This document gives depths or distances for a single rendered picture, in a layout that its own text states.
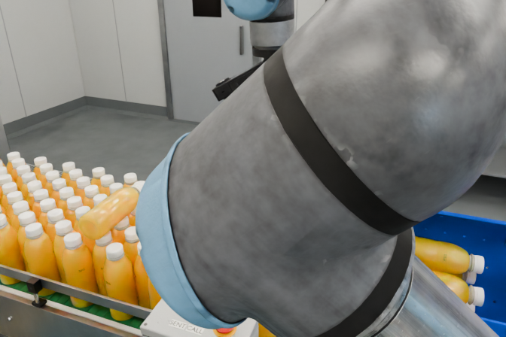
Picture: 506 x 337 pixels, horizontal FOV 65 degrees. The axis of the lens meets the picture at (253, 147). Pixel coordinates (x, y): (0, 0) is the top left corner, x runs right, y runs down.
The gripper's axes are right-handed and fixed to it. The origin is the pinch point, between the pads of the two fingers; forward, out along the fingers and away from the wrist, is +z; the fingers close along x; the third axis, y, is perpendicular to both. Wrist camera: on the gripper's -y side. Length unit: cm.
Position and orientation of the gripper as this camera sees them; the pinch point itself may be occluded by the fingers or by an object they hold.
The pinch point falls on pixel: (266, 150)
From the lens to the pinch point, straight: 76.9
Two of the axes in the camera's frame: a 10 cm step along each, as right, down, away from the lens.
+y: 9.2, 1.1, -3.7
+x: 3.8, -4.1, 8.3
